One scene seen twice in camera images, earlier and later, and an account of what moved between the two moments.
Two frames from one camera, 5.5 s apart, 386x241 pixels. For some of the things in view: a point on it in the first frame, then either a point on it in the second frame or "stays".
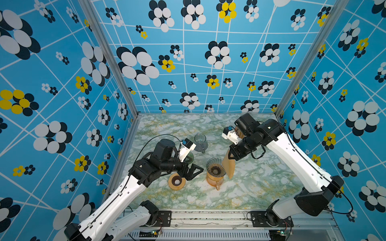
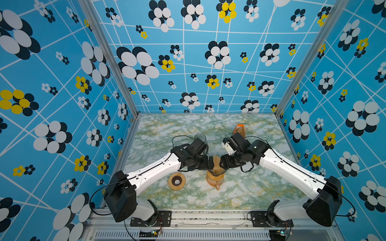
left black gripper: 184,171 to 206,165
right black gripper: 236,155 to 225,162
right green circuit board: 279,233 stays
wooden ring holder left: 176,182 stays
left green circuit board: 152,234 stays
